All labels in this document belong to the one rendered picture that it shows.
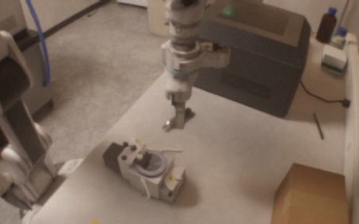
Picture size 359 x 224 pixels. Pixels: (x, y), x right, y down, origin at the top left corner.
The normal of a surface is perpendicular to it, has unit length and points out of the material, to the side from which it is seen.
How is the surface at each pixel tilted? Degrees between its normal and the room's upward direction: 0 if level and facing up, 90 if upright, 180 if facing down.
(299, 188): 0
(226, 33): 58
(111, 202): 0
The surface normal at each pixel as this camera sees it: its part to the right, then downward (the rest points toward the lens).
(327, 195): 0.04, -0.71
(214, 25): -0.37, 0.14
